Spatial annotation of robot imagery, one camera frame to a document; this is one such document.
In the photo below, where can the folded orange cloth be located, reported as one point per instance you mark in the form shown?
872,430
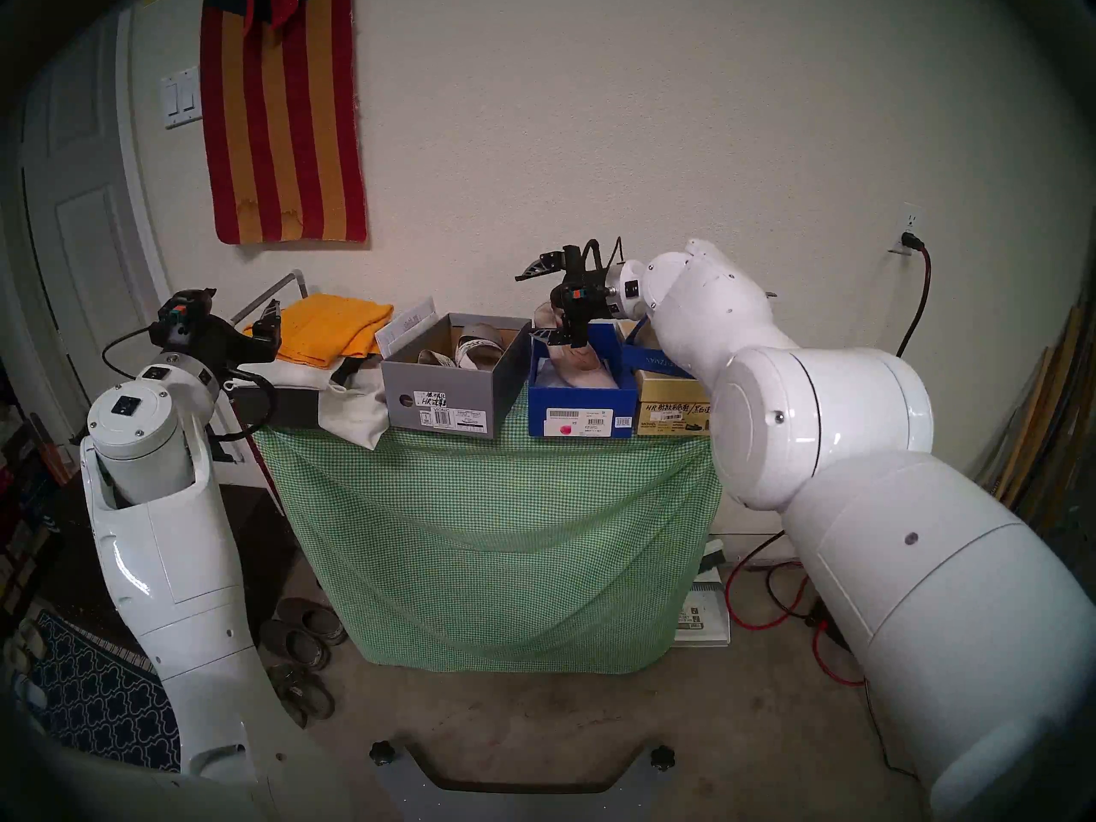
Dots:
334,328

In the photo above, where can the red orange striped flag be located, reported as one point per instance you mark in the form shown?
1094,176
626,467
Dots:
282,127

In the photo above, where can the brown clog shoe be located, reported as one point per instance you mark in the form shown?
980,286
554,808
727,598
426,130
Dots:
315,621
300,646

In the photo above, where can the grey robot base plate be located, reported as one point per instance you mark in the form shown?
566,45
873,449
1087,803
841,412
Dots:
522,807

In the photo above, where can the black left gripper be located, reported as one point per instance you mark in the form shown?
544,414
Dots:
218,339

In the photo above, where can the leaning wooden boards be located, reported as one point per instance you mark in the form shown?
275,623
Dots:
1045,418

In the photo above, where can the open blue shoe box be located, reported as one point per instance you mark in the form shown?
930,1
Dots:
582,413

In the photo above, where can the white panel door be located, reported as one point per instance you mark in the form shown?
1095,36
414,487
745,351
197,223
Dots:
86,187

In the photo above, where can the white wall outlet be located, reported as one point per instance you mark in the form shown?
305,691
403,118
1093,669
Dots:
906,225

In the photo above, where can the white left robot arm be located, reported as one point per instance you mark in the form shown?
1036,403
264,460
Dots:
171,538

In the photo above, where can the tan gold shoe box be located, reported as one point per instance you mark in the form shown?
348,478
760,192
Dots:
672,413

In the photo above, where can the white printed box lid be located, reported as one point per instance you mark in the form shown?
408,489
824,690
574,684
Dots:
404,328

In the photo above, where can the folded white cloth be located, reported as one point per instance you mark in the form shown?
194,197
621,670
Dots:
295,408

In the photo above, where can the white slipper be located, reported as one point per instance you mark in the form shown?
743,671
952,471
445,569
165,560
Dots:
26,640
30,692

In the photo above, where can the navy patterned rug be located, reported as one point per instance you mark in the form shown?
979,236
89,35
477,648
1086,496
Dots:
94,700

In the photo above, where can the grey cardboard shoe box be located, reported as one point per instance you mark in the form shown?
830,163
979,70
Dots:
454,392

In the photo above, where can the cluttered storage shelf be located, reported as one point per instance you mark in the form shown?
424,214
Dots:
26,503

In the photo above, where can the dark brown wooden chest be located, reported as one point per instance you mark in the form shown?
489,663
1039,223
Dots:
265,538

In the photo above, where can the beige ballet shoe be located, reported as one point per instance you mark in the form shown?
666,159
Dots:
569,365

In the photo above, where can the silver snake-print platform sandal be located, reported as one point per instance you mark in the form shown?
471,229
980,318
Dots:
475,345
432,358

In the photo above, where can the white floor device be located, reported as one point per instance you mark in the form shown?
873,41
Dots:
704,615

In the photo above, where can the thin red cane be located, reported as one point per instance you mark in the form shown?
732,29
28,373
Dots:
269,478

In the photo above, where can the green checked tablecloth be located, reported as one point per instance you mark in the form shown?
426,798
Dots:
488,538

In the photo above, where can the black base knob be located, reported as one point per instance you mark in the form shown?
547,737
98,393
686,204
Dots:
662,758
382,753

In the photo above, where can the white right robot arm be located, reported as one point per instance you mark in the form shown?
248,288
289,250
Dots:
856,418

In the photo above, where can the white double light switch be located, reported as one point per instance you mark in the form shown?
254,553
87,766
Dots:
181,98

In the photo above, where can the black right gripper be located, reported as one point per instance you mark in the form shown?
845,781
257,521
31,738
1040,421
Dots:
591,294

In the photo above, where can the dark olive sandal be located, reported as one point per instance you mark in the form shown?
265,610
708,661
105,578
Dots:
312,696
294,713

